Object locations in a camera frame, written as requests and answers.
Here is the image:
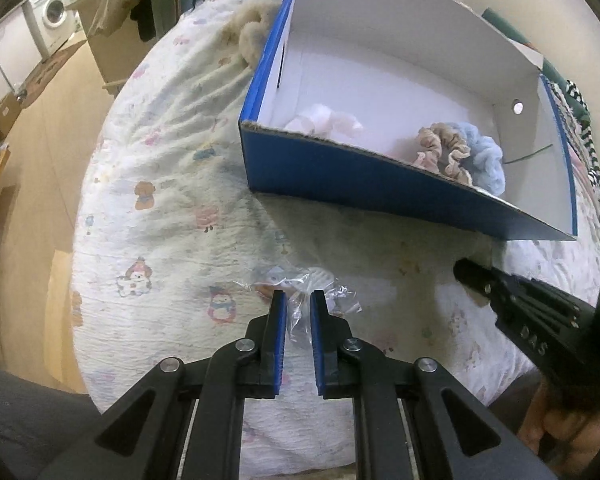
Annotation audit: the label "clear plastic bag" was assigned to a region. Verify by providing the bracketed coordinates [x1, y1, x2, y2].
[236, 266, 363, 348]

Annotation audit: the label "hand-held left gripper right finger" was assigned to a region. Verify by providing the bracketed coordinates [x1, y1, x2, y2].
[310, 289, 556, 480]

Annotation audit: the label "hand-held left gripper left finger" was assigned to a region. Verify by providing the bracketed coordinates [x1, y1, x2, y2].
[95, 289, 287, 480]

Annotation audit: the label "pink floral scrunchie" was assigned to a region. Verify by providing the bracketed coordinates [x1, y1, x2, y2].
[411, 122, 448, 173]

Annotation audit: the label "white base cabinet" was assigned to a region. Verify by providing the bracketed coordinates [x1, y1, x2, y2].
[0, 10, 43, 106]

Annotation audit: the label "blue fluffy scrunchie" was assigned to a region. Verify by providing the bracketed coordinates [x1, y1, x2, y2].
[455, 122, 508, 196]

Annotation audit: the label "cream fluffy scrunchie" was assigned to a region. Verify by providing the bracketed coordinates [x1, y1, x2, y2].
[220, 0, 283, 68]

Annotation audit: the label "white fluffy scrunchie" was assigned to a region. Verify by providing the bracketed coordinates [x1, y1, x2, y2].
[327, 107, 365, 140]

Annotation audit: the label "black white striped cloth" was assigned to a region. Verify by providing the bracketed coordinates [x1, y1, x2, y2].
[550, 80, 600, 196]

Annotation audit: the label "washing machine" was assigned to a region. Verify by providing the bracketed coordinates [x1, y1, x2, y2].
[22, 0, 83, 58]

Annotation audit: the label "person's right hand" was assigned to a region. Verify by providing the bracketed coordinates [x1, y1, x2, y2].
[519, 382, 600, 463]

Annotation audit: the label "beige ruffled scrunchie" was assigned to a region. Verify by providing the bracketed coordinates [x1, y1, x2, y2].
[435, 124, 473, 183]

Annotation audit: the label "teal headboard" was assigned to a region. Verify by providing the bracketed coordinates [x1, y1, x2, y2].
[480, 7, 546, 66]

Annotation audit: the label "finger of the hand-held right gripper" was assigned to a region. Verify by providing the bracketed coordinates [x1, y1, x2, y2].
[487, 292, 588, 378]
[452, 257, 598, 318]

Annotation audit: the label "blue cardboard box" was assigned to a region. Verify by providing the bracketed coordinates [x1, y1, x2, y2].
[238, 0, 579, 242]

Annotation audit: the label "white sheer scrunchie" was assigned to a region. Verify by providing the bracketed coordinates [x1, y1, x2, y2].
[284, 102, 332, 136]

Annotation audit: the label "thin dark hair tie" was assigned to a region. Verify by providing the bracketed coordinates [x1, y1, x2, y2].
[504, 144, 554, 165]

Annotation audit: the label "person's grey pants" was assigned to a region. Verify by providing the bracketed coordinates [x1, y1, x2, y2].
[0, 362, 106, 480]

